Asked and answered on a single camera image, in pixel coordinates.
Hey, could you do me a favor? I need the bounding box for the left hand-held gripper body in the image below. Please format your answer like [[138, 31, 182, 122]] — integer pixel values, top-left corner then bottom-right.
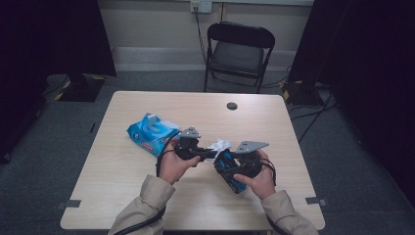
[[174, 126, 209, 162]]

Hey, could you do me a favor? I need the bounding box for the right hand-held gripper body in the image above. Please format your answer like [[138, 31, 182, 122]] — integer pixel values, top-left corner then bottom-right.
[[233, 140, 270, 179]]

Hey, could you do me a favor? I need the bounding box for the white wet wipe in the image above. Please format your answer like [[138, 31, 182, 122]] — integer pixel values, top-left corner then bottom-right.
[[206, 138, 233, 155]]

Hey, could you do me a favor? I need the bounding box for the blue toy car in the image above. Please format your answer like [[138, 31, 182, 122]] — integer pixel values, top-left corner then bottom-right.
[[213, 149, 248, 195]]

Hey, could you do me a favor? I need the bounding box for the blue wet wipes pack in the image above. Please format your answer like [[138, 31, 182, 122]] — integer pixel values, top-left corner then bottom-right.
[[126, 112, 181, 159]]

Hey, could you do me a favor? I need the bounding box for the person's left hand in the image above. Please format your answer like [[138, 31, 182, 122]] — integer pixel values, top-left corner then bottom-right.
[[157, 138, 202, 186]]

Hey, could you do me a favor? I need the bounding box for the person's right hand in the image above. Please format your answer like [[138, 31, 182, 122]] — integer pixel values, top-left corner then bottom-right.
[[233, 149, 277, 201]]

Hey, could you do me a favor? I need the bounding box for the grey tape piece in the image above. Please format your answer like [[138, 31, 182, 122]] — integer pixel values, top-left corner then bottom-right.
[[305, 196, 328, 208], [56, 199, 82, 210]]

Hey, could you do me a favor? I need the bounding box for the black box with yellow tape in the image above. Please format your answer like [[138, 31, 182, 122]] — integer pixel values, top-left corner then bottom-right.
[[281, 79, 324, 106]]

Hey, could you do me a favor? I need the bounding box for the black folding chair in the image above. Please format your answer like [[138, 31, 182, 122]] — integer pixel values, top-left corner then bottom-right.
[[204, 21, 277, 95]]

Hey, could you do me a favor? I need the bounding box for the black stand base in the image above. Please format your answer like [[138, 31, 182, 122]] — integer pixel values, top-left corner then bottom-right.
[[58, 72, 106, 103]]

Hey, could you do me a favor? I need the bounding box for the dark curtain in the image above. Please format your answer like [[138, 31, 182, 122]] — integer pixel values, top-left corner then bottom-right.
[[287, 0, 415, 207], [0, 0, 117, 165]]

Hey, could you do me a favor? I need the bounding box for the right hand-held gripper cable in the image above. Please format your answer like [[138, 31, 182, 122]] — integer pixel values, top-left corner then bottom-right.
[[258, 158, 287, 235]]

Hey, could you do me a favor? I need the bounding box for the hand-held gripper cable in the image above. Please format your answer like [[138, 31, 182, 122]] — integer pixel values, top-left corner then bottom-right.
[[258, 158, 287, 235], [112, 130, 182, 235]]

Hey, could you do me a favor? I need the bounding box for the black floor cable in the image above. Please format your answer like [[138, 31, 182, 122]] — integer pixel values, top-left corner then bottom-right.
[[288, 94, 339, 145], [260, 67, 292, 89]]

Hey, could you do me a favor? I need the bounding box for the left hand-held gripper cable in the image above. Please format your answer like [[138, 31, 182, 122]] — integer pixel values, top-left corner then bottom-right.
[[112, 130, 182, 235]]

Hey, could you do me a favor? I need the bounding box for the black wall socket cable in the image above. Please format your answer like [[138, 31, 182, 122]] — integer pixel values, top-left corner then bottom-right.
[[194, 6, 209, 67]]

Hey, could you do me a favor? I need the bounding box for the white wall socket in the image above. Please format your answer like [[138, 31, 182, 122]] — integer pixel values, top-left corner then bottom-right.
[[190, 0, 213, 14]]

